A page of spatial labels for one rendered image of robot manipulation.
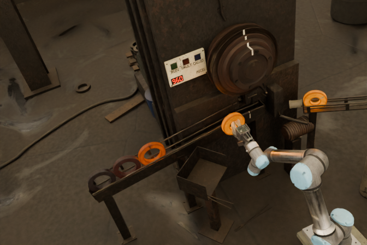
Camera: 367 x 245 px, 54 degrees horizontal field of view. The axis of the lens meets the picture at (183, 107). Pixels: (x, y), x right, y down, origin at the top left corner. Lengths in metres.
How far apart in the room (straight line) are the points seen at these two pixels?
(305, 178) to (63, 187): 2.25
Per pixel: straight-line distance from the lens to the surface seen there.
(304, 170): 1.84
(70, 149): 3.76
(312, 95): 2.58
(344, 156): 3.24
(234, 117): 2.22
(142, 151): 2.34
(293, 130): 2.66
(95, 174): 2.36
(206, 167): 2.33
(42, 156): 3.85
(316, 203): 1.97
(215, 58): 2.13
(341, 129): 3.46
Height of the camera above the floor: 2.37
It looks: 39 degrees down
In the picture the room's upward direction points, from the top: 12 degrees counter-clockwise
